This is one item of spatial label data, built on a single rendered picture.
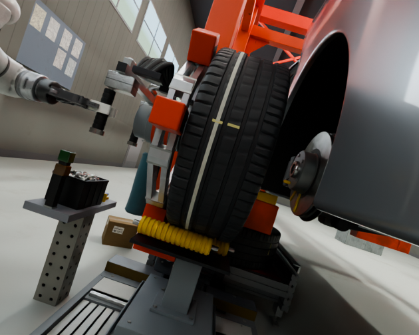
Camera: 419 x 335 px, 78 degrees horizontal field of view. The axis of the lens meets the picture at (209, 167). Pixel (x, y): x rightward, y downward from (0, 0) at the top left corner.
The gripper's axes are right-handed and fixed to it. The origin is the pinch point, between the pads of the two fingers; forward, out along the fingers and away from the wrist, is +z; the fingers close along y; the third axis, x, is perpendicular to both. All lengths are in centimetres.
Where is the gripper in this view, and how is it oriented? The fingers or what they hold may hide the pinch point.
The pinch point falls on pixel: (103, 109)
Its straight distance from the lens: 90.1
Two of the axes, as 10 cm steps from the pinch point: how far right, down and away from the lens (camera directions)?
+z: 9.5, 3.1, -0.3
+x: 3.1, -9.5, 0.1
